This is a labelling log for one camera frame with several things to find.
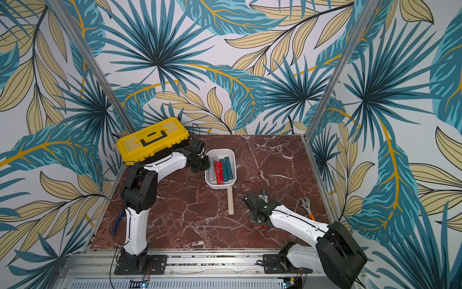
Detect aluminium corner post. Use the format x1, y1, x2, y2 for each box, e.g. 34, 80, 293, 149
304, 0, 379, 143
48, 0, 135, 133

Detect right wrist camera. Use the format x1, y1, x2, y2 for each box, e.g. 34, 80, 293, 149
259, 190, 269, 203

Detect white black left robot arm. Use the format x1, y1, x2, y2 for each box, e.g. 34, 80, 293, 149
122, 148, 210, 255

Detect right aluminium corner post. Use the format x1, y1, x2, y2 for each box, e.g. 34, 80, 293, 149
304, 0, 379, 143

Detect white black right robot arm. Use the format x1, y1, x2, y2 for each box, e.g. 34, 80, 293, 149
243, 192, 368, 289

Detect beige wooden block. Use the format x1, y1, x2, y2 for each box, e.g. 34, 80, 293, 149
227, 186, 235, 216

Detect teal block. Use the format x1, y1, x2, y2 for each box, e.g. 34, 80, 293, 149
220, 158, 229, 183
225, 157, 233, 180

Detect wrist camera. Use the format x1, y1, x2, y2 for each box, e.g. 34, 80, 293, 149
188, 138, 205, 154
259, 190, 269, 203

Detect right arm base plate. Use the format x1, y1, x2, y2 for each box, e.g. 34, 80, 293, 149
257, 254, 313, 274

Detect left aluminium corner post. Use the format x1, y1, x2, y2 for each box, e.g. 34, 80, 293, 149
48, 0, 135, 133

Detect aluminium front rail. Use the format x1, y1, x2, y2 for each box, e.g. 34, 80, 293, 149
53, 249, 335, 289

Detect orange adjustable wrench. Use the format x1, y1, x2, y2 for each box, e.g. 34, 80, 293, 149
302, 198, 315, 221

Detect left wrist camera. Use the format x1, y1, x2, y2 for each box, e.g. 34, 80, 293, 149
188, 138, 205, 154

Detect blue handled pliers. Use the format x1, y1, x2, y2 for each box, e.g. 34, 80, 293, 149
112, 210, 125, 236

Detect yellow black toolbox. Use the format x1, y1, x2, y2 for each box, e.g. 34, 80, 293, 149
117, 118, 190, 166

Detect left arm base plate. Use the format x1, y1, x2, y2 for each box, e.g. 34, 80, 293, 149
114, 254, 167, 276

